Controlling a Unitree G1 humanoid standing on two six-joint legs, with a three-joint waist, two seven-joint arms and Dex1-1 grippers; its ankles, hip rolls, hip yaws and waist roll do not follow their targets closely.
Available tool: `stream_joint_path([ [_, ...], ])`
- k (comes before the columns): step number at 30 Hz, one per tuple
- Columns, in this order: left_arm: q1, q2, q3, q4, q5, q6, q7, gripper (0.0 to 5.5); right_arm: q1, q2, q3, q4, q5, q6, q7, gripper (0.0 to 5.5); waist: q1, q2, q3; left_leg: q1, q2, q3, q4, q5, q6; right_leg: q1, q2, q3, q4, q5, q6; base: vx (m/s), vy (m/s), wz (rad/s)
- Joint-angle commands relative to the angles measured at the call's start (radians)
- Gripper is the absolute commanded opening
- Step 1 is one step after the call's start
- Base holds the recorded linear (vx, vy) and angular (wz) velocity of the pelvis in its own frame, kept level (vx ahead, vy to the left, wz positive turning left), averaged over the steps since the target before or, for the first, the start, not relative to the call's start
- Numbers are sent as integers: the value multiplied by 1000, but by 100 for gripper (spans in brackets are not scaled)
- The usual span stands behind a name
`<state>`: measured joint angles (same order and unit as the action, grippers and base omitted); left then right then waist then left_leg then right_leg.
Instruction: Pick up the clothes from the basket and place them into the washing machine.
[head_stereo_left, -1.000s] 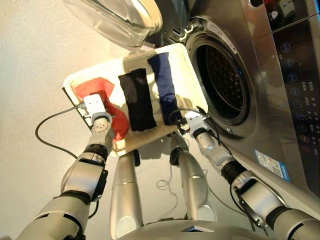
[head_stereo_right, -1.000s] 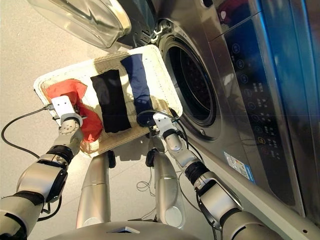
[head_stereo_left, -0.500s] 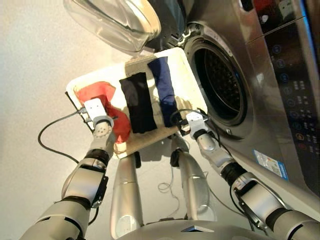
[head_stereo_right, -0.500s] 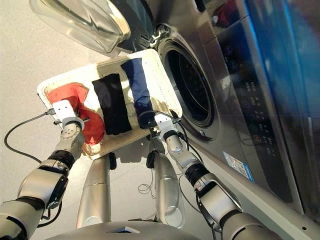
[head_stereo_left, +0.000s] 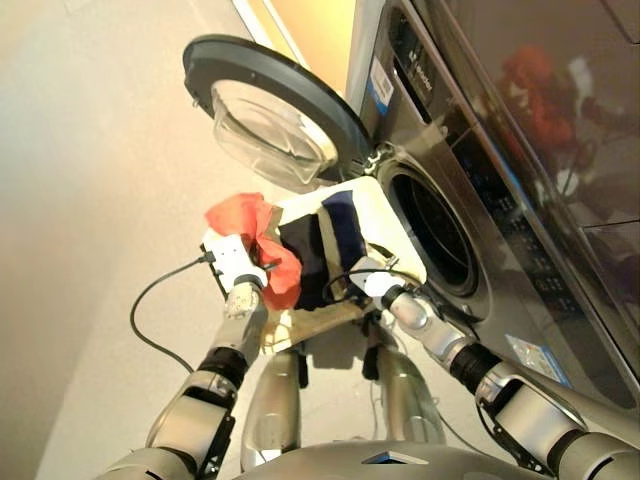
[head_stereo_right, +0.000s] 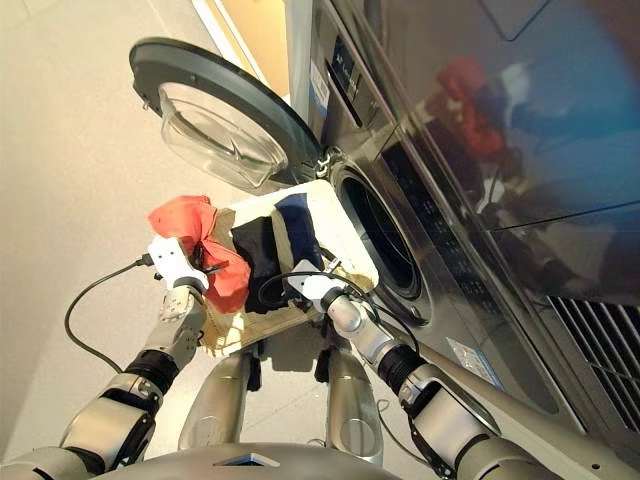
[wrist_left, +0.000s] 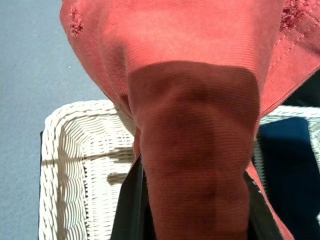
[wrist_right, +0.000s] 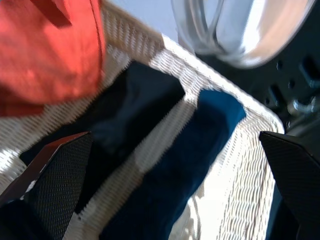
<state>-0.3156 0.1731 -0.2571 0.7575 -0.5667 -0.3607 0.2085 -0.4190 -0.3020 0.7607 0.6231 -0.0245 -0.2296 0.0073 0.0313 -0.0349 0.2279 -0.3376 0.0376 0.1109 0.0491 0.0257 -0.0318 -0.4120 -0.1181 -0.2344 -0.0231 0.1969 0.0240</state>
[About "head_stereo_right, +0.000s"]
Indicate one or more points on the red cloth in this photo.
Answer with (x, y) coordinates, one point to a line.
(185, 215)

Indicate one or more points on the black cloth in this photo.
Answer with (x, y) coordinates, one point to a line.
(255, 250)

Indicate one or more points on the dark blue cloth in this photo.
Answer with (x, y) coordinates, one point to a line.
(300, 225)

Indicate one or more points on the pale woven basket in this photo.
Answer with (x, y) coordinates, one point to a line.
(350, 235)

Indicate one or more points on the blue white machine sticker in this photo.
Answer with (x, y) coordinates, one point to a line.
(472, 360)

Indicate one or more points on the grey washing machine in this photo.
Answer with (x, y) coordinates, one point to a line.
(450, 150)

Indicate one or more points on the round glass washing machine door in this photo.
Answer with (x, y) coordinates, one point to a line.
(210, 80)

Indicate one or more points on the grey door latch socket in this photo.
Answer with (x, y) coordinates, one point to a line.
(418, 312)

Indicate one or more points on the silver door hinge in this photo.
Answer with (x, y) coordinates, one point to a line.
(325, 162)

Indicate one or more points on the dark glossy control panel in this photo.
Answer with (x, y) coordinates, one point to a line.
(440, 225)

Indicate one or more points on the silver robot leg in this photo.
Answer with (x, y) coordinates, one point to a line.
(350, 400)
(220, 400)

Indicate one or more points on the blue white energy label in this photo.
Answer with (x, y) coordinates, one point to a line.
(320, 82)

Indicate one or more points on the silver robot torso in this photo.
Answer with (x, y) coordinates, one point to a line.
(240, 465)

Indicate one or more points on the dark vent grille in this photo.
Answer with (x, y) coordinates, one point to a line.
(600, 350)

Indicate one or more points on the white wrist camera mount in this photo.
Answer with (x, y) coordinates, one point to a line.
(310, 287)
(170, 260)

